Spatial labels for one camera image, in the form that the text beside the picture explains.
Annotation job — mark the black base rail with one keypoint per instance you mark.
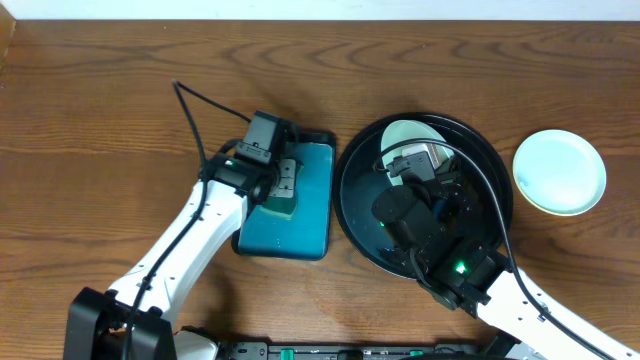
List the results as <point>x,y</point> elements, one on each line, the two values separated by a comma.
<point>350,351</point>

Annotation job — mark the teal rectangular tray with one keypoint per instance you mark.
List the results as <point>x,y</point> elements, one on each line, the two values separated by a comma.
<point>304,236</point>

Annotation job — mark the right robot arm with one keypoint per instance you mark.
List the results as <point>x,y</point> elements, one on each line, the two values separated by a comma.
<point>444,230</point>

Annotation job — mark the black round tray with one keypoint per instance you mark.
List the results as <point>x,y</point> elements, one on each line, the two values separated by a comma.
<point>356,185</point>

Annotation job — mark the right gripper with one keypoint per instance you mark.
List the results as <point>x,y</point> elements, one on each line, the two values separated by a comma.
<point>455,187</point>

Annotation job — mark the pale green plate top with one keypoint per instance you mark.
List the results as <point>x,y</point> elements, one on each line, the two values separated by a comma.
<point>401,130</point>

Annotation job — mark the green sponge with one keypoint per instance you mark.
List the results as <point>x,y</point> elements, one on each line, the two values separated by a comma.
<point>281,206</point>

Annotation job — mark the pale green plate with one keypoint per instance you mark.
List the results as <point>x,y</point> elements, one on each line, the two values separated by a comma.
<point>559,172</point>
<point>401,130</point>

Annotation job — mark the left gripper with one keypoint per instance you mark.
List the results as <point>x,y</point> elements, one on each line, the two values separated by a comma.
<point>279,178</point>

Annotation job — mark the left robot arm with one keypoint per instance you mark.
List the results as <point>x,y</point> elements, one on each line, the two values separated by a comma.
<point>134,318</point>

